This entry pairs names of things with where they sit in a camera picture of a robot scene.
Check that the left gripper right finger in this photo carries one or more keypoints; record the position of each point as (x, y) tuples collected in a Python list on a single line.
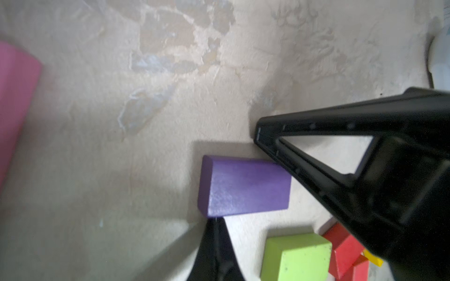
[(397, 203)]

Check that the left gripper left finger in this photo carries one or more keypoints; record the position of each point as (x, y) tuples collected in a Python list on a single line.
[(216, 259)]

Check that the red long block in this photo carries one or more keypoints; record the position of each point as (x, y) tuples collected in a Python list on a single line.
[(345, 250)]

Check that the purple block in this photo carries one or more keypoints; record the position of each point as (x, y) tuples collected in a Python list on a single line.
[(233, 186)]

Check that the red small block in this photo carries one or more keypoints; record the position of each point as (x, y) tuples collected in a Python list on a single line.
[(359, 271)]

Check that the lime green block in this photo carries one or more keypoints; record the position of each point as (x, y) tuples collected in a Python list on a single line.
[(304, 257)]

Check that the pink block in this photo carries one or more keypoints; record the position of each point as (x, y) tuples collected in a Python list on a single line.
[(20, 74)]

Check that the yellow block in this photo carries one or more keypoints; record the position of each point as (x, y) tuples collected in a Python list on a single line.
[(373, 258)]

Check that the white round clock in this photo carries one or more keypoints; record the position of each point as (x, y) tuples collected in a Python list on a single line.
[(438, 59)]

